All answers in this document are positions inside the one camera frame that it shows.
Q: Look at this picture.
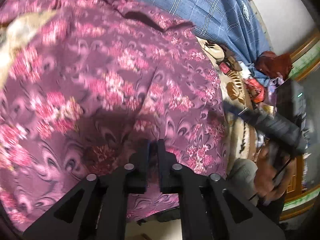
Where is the purple floral garment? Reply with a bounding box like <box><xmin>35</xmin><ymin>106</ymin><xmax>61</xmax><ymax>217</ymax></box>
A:
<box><xmin>1</xmin><ymin>0</ymin><xmax>227</xmax><ymax>231</ymax></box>

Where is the person's right hand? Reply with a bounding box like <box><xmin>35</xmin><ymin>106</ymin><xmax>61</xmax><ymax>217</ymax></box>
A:
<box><xmin>254</xmin><ymin>145</ymin><xmax>296</xmax><ymax>202</ymax></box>

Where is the beige floral leaf blanket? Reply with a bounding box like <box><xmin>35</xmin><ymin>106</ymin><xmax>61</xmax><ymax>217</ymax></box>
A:
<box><xmin>1</xmin><ymin>10</ymin><xmax>253</xmax><ymax>173</ymax></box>

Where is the red patterned cloth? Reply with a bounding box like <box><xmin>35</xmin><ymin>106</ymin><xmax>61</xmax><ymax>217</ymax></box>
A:
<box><xmin>245</xmin><ymin>78</ymin><xmax>265</xmax><ymax>103</ymax></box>

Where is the lilac crumpled cloth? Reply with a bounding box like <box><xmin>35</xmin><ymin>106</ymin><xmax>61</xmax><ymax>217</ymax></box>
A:
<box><xmin>268</xmin><ymin>76</ymin><xmax>284</xmax><ymax>88</ymax></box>

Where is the grey trouser leg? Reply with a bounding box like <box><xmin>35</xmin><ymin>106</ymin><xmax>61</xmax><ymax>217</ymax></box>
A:
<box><xmin>227</xmin><ymin>159</ymin><xmax>258</xmax><ymax>199</ymax></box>

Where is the dark red cloth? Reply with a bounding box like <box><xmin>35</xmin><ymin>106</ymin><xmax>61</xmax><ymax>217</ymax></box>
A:
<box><xmin>255</xmin><ymin>51</ymin><xmax>292</xmax><ymax>80</ymax></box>

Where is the wooden bed frame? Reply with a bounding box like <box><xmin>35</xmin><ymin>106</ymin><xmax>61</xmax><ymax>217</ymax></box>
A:
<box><xmin>289</xmin><ymin>29</ymin><xmax>319</xmax><ymax>81</ymax></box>

